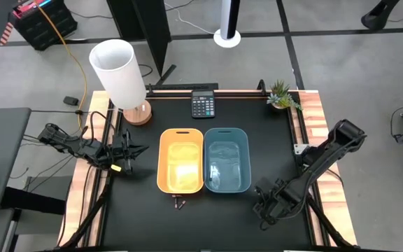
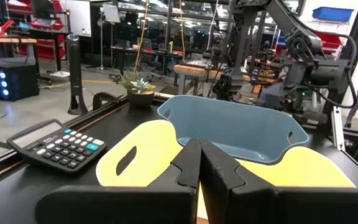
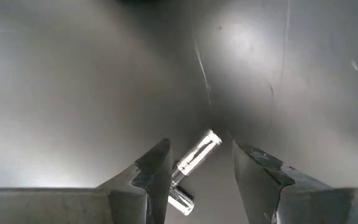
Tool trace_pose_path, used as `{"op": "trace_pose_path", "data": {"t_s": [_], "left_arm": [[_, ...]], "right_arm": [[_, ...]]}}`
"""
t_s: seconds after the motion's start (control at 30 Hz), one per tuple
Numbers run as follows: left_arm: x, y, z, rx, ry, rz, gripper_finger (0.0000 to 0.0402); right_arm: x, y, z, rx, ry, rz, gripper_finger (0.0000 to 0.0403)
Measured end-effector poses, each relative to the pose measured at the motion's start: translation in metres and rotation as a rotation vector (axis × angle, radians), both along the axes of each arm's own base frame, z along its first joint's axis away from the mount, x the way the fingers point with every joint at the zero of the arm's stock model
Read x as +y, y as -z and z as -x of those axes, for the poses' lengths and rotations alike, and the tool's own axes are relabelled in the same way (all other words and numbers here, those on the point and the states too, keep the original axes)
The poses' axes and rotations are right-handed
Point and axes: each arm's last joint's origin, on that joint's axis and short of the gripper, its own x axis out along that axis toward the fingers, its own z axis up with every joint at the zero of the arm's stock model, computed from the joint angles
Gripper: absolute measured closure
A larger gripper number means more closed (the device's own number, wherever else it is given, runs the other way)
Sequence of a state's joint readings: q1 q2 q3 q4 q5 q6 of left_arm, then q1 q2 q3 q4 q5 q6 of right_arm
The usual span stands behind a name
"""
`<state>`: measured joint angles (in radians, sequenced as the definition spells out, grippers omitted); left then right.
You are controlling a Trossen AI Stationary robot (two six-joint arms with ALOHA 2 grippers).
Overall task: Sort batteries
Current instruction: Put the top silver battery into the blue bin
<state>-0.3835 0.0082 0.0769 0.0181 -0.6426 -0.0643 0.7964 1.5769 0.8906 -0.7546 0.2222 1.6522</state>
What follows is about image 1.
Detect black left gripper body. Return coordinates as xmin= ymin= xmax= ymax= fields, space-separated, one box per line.
xmin=111 ymin=129 xmax=134 ymax=175

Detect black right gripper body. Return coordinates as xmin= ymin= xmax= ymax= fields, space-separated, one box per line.
xmin=262 ymin=177 xmax=295 ymax=220

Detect orange plastic bin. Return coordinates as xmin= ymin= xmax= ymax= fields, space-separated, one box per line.
xmin=156 ymin=127 xmax=205 ymax=195

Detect blue plastic bin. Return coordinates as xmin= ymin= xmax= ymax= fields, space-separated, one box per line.
xmin=204 ymin=127 xmax=252 ymax=194

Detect white shade wooden base lamp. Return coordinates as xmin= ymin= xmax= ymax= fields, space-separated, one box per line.
xmin=88 ymin=38 xmax=153 ymax=126

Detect black desk calculator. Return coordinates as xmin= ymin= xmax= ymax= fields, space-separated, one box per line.
xmin=191 ymin=90 xmax=216 ymax=119

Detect small potted succulent plant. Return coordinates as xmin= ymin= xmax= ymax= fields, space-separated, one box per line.
xmin=266 ymin=79 xmax=304 ymax=112

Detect black partition panel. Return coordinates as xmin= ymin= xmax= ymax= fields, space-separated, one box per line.
xmin=106 ymin=0 xmax=176 ymax=85

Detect grey desk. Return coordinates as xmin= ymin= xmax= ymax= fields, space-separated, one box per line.
xmin=0 ymin=107 xmax=32 ymax=215

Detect white round-base pole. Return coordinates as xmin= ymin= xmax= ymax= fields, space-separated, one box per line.
xmin=213 ymin=0 xmax=242 ymax=49

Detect black plastic crate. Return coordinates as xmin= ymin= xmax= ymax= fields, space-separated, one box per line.
xmin=9 ymin=0 xmax=78 ymax=52

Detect pink box on crate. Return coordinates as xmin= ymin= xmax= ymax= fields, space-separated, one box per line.
xmin=13 ymin=0 xmax=52 ymax=19

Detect black stand foot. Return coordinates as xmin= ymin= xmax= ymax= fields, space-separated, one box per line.
xmin=360 ymin=0 xmax=400 ymax=31

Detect yellow cable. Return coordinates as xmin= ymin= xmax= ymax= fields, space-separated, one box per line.
xmin=35 ymin=1 xmax=88 ymax=131

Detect black metal table frame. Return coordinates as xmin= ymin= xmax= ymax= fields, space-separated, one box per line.
xmin=57 ymin=79 xmax=358 ymax=252

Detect white floor cable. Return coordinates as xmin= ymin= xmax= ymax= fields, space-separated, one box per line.
xmin=164 ymin=1 xmax=215 ymax=35

